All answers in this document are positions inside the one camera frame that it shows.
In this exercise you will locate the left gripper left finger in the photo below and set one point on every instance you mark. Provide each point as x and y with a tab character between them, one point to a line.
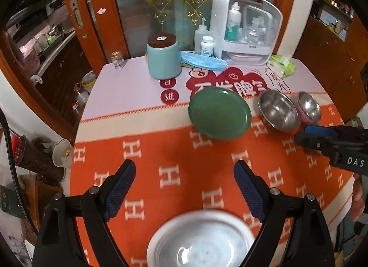
58	242

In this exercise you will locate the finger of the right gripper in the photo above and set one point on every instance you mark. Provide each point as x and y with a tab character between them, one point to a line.
320	131
325	142

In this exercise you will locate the pink steel bowl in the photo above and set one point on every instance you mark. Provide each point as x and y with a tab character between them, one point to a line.
309	111

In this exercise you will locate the large steel bowl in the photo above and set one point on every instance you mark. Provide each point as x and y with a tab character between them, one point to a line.
278	110

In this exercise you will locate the blue patterned porcelain plate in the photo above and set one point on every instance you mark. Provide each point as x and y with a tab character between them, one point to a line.
200	238

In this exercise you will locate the green plate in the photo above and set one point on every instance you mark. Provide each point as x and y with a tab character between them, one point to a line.
219	113

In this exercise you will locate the person right hand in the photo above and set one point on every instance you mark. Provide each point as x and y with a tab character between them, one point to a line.
358	204

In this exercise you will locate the green tissue pack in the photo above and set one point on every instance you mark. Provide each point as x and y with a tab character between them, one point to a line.
281	65

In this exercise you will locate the wooden cabinet shelf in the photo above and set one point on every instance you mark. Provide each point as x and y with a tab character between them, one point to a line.
333	46

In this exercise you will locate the red basket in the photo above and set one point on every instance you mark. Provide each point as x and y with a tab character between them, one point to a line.
18	147

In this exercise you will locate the orange H pattern tablecloth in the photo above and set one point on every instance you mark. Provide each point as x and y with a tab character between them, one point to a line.
130	115

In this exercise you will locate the white storage box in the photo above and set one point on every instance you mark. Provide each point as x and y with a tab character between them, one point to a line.
244	32

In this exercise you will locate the blue face mask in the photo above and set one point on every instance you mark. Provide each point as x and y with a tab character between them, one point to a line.
204	62

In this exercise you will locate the white pill bottle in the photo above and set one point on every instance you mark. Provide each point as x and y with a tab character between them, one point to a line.
207	46

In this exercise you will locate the small glass jar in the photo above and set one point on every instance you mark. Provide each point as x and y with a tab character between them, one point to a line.
117	59

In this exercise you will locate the white squeeze bottle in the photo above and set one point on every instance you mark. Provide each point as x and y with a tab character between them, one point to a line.
199	33

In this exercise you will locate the teal canister brown lid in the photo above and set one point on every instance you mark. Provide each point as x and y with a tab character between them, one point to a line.
163	56

